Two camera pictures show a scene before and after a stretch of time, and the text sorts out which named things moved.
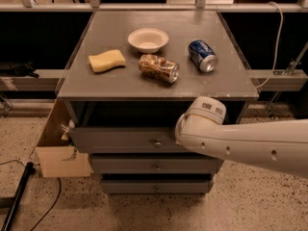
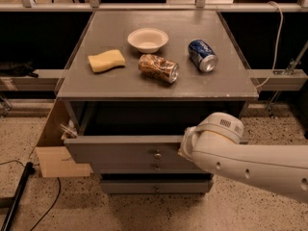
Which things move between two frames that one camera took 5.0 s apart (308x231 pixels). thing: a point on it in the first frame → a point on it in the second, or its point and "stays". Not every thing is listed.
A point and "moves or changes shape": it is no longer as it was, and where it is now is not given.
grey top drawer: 125,140 moves or changes shape
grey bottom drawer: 156,187 stays
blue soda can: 203,56 stays
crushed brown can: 159,67 stays
